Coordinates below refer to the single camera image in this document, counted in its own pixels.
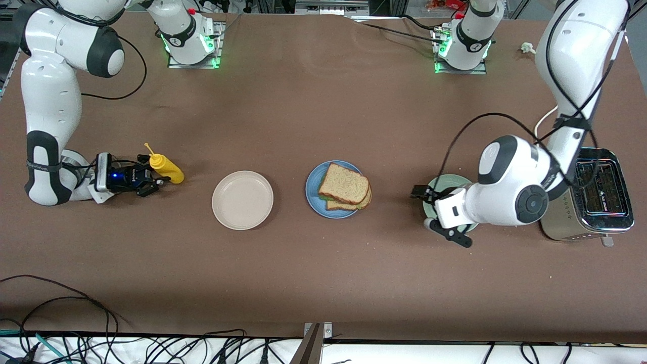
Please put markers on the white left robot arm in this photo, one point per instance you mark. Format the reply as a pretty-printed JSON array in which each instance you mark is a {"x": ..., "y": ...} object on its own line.
[{"x": 576, "y": 50}]

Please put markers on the beige round plate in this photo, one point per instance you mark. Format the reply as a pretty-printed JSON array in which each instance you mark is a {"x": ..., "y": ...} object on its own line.
[{"x": 242, "y": 200}]

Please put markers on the silver beige toaster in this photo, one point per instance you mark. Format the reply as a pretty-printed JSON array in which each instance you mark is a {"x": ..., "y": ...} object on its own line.
[{"x": 606, "y": 202}]

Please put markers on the light green round plate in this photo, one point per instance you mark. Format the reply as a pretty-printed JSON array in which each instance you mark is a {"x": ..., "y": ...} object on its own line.
[{"x": 455, "y": 182}]

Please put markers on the yellow mustard squeeze bottle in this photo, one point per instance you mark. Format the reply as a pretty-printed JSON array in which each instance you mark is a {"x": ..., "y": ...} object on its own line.
[{"x": 169, "y": 172}]

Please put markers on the green lettuce leaf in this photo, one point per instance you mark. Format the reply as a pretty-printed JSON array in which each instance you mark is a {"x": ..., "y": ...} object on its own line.
[{"x": 323, "y": 197}]

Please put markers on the blue round plate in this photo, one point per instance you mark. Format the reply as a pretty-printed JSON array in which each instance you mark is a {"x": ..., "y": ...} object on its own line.
[{"x": 316, "y": 179}]

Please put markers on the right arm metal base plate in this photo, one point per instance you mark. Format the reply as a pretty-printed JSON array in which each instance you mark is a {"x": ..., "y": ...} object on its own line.
[{"x": 218, "y": 55}]

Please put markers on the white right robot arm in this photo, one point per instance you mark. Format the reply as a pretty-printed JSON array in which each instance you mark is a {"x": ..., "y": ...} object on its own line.
[{"x": 50, "y": 101}]

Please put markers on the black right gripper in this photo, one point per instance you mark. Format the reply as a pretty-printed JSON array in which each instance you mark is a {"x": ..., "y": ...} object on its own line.
[{"x": 132, "y": 178}]

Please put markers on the square brown bread slice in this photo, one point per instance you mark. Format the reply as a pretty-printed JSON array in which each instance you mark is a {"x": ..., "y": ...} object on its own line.
[{"x": 366, "y": 198}]

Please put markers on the grey metal camera post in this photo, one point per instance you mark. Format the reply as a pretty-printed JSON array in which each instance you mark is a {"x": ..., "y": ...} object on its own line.
[{"x": 311, "y": 349}]

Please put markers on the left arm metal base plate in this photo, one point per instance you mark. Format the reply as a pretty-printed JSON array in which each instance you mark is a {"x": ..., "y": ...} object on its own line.
[{"x": 482, "y": 71}]

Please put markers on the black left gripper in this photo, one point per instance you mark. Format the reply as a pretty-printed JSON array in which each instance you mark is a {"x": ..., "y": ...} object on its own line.
[{"x": 433, "y": 194}]

